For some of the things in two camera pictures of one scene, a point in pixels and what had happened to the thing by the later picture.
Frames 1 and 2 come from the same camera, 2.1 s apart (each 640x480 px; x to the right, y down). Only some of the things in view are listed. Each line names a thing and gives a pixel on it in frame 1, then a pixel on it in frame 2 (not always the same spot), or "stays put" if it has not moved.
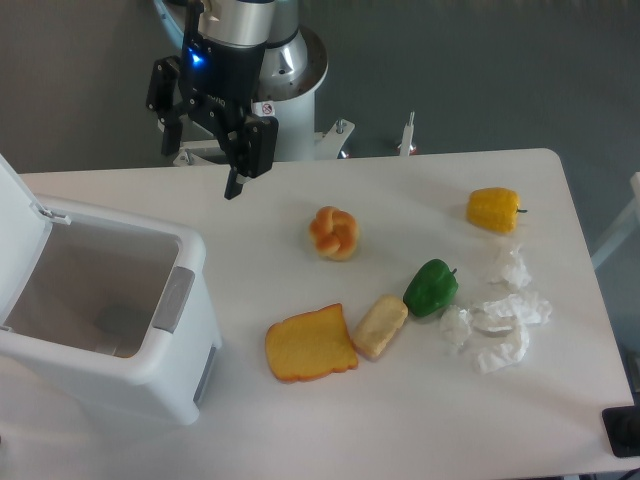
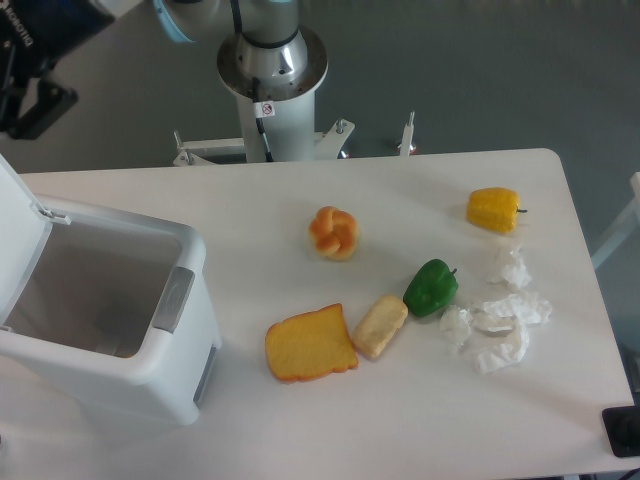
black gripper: [221, 83] -> [34, 35]
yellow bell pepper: [494, 209] stays put
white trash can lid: [24, 238] stays put
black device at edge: [623, 430] stays put
